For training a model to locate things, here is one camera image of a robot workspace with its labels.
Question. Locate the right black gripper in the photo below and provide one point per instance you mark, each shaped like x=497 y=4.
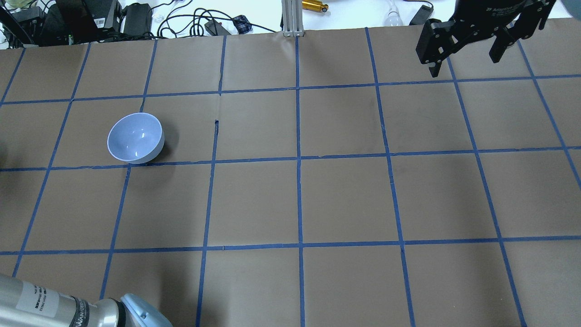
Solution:
x=488 y=10

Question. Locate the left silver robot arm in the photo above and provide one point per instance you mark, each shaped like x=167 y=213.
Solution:
x=24 y=304

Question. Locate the blue bowl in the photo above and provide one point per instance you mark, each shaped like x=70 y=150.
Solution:
x=136 y=138

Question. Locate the white light bulb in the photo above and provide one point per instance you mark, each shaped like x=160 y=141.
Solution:
x=393 y=17

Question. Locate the black power brick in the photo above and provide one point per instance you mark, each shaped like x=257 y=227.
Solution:
x=137 y=19

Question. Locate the aluminium frame post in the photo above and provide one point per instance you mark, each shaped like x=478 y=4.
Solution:
x=292 y=18

